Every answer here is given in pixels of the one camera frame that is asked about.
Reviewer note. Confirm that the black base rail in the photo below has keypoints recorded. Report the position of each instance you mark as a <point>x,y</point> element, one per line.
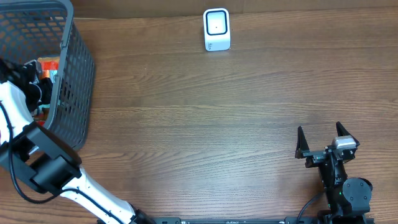
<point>286,220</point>

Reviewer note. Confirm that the grey plastic mesh basket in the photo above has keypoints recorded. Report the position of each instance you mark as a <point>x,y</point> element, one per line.
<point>34,29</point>

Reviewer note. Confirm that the orange noodle packet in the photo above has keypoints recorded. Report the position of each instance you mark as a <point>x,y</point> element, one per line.
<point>49,69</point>

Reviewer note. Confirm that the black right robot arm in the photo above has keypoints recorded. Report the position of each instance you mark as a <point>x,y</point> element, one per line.
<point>348,198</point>

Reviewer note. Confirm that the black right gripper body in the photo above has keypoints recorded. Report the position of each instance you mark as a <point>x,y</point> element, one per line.
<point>316,157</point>

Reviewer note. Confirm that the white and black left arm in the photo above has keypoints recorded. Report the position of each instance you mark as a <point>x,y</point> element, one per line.
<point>42,166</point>

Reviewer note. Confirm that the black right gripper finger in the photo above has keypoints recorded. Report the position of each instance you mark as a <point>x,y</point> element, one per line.
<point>302,148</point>
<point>341,131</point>

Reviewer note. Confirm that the white barcode scanner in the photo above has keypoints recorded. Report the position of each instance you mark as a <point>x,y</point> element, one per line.
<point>217,32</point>

